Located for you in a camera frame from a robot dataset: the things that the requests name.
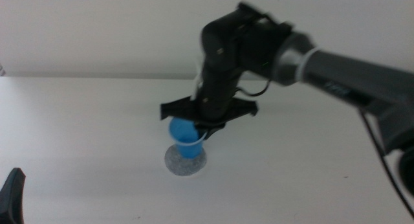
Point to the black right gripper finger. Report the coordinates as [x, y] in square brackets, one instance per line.
[214, 129]
[200, 130]

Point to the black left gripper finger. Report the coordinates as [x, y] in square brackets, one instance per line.
[13, 198]

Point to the blue plastic cup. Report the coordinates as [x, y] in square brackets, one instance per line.
[186, 136]

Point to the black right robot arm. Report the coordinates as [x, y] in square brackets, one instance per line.
[339, 75]

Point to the round grey felt cup mat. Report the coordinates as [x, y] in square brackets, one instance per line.
[181, 165]

